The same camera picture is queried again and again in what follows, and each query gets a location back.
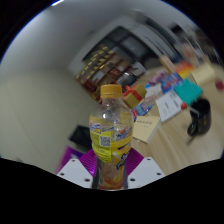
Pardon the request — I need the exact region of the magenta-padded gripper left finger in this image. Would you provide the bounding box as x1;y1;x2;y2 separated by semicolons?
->
56;148;98;190

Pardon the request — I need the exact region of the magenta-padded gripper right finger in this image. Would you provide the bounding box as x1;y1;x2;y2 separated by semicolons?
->
123;147;166;190

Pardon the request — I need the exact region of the yellow-capped clear drink bottle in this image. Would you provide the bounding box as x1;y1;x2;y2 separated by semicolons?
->
88;83;135;191

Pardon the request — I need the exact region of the pale yellow notebook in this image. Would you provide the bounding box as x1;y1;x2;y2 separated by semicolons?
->
190;62;217;86
132;115;162;145

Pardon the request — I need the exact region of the white book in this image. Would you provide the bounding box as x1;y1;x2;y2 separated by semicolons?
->
155;89;188;124

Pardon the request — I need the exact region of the yellow gift box red ribbon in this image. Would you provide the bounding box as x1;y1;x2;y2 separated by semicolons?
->
121;83;148;109

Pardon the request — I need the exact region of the black mug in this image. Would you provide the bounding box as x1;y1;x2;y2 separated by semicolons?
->
186;98;212;137

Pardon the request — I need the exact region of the pink box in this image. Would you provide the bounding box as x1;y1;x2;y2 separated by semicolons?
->
148;71;166;87

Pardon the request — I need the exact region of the large blue picture book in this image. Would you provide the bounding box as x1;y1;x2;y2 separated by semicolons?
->
159;72;184;94

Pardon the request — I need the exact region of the wooden shelf unit with trophies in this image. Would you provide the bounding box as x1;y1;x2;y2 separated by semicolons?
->
74;44;141;101

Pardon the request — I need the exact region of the orange book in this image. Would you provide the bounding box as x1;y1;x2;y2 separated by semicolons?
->
174;60;194;79

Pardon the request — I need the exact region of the orange carton box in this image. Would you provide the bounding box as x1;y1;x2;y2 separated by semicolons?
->
159;54;176;74

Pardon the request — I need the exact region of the flat round red coaster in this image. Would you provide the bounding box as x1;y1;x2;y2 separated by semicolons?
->
214;79;224;92

